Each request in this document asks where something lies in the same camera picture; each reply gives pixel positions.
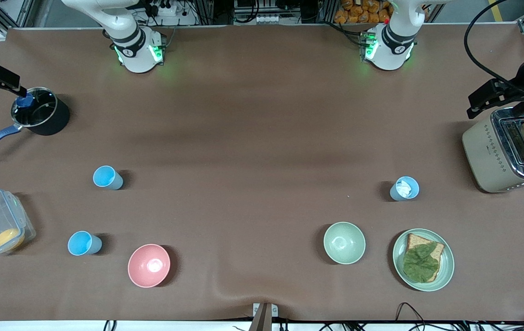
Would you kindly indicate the blue cup holding white tissue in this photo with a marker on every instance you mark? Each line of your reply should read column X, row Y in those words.
column 410, row 195

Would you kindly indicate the blue plastic cup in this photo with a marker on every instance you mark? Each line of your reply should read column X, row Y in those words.
column 105, row 177
column 81, row 243

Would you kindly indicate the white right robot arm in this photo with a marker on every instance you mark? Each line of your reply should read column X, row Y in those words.
column 135, row 43

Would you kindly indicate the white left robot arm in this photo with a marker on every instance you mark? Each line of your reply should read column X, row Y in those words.
column 393, row 46

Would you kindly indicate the small blue object in pot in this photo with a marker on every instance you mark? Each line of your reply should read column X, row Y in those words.
column 25, row 100

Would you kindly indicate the beige and chrome toaster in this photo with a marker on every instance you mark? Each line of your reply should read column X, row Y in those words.
column 485, row 156

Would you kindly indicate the crumpled white tissue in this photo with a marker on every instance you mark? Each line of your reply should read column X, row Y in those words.
column 403, row 187

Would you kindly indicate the orange round food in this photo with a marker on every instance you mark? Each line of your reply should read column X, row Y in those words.
column 8, row 238

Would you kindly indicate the brown bread slice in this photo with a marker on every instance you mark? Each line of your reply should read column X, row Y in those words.
column 427, row 241

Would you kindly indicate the bag of orange snacks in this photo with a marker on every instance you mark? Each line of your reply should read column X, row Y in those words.
column 363, row 11

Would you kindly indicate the pale green plate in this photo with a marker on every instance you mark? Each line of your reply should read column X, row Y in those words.
column 448, row 266

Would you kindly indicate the white power strip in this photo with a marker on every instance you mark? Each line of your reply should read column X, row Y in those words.
column 169, row 11

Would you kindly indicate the green lettuce leaf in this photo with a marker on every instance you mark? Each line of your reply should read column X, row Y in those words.
column 420, row 264

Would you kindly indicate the pale green bowl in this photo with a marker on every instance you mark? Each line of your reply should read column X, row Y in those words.
column 343, row 242

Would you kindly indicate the pink bowl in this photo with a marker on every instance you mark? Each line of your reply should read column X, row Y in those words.
column 148, row 265

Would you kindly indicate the brown table mat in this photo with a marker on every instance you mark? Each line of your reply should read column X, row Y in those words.
column 262, row 184

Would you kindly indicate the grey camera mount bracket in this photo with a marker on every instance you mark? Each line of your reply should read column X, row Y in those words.
column 263, row 316

